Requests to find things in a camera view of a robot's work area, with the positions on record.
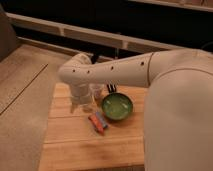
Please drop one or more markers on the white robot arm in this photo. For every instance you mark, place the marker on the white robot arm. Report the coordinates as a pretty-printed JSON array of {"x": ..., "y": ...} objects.
[{"x": 178, "y": 109}]

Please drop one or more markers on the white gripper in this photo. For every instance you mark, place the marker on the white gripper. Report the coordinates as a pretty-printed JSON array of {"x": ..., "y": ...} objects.
[{"x": 81, "y": 97}]

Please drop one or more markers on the clear plastic cup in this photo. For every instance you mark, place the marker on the clear plastic cup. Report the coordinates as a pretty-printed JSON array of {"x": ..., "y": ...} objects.
[{"x": 97, "y": 90}]

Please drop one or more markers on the green bowl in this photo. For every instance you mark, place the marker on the green bowl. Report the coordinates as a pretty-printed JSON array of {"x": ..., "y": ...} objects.
[{"x": 117, "y": 106}]

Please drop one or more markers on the orange and blue packet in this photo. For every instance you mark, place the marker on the orange and blue packet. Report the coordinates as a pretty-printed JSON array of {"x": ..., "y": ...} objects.
[{"x": 98, "y": 122}]

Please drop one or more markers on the wooden board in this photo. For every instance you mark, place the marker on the wooden board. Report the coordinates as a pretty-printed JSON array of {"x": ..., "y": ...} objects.
[{"x": 72, "y": 144}]

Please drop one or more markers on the black striped object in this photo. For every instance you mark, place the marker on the black striped object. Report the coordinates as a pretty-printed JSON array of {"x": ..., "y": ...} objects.
[{"x": 111, "y": 88}]

